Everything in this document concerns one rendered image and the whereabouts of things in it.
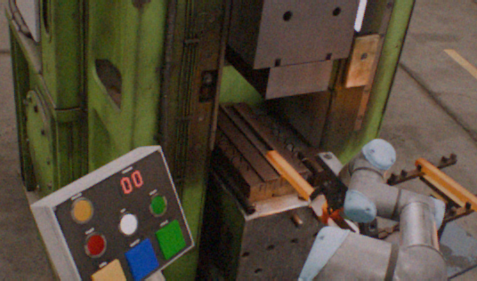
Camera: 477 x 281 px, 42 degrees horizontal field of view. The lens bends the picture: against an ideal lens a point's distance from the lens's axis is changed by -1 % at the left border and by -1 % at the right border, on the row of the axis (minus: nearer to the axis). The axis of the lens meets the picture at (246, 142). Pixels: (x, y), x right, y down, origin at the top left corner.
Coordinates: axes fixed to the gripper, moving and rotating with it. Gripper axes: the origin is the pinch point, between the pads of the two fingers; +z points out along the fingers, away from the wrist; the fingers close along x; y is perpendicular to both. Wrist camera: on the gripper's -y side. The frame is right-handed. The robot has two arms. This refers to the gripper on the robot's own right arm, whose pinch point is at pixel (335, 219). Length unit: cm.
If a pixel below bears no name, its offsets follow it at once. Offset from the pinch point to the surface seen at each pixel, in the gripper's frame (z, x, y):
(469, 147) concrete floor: 123, 219, 101
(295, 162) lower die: 29.2, 5.8, 2.2
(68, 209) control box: 8, -69, -16
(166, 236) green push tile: 8.5, -45.0, -1.0
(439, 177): 9.1, 48.4, 4.2
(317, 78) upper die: 23.8, 3.7, -29.7
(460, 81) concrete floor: 198, 284, 100
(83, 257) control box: 3, -67, -7
